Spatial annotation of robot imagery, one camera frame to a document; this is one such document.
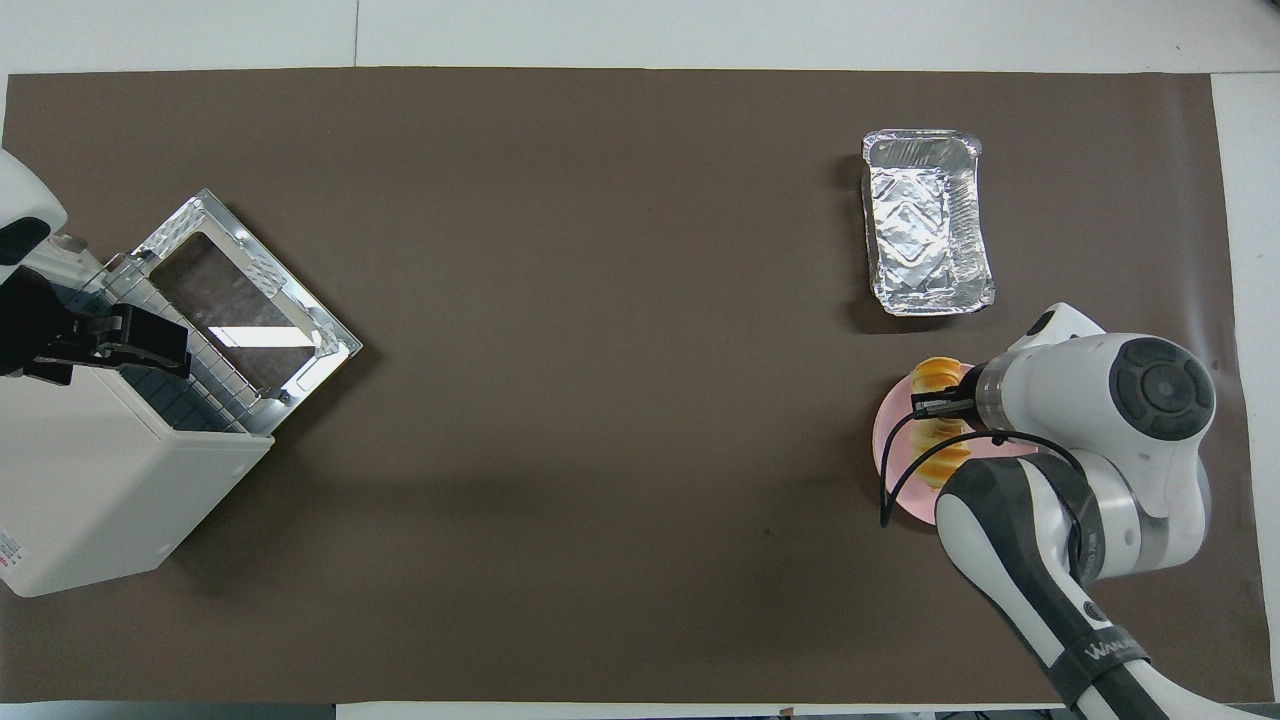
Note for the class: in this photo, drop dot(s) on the aluminium foil tray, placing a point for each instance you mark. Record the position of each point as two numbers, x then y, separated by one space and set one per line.
920 230

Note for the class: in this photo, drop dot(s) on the brown table mat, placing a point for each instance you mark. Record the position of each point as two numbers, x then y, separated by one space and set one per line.
600 400

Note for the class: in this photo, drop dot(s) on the white toaster oven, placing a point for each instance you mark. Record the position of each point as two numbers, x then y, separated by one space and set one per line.
90 480

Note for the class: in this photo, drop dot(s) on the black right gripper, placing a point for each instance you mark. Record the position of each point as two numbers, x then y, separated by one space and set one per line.
945 406

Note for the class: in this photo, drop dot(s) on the sliced golden bread loaf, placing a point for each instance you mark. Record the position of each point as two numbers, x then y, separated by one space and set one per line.
938 375

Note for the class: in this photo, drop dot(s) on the chrome glass oven door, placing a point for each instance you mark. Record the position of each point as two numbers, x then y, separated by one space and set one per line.
330 345

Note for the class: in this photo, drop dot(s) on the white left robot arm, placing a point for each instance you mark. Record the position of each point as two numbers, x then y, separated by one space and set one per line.
25 195

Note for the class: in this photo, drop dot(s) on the pink round plate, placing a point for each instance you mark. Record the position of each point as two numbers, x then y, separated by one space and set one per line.
895 440

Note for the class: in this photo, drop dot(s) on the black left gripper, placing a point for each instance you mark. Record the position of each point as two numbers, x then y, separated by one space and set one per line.
30 325

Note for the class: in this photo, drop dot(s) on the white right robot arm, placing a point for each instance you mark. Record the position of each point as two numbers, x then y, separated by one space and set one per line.
1100 400

